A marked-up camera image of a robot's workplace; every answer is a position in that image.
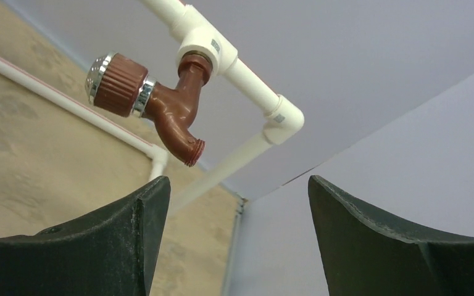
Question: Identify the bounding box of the white PVC pipe frame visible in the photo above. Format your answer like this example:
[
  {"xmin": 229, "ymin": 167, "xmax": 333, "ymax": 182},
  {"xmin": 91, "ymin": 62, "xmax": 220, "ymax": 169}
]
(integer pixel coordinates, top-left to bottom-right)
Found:
[{"xmin": 0, "ymin": 0, "xmax": 306, "ymax": 215}]

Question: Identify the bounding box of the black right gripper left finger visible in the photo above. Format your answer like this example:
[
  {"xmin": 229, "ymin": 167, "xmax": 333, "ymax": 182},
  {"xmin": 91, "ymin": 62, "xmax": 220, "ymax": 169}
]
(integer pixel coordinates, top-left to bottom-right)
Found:
[{"xmin": 0, "ymin": 176, "xmax": 170, "ymax": 295}]

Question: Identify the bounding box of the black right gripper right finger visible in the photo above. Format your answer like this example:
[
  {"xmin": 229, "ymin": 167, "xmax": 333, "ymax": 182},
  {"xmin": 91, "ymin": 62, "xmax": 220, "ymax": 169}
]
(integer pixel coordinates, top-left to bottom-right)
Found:
[{"xmin": 308, "ymin": 175, "xmax": 474, "ymax": 295}]

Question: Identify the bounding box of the brown copper faucet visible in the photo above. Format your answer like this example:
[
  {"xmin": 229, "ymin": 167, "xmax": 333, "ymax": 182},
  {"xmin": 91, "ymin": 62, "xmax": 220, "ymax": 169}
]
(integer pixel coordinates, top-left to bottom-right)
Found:
[{"xmin": 85, "ymin": 52, "xmax": 212, "ymax": 167}]

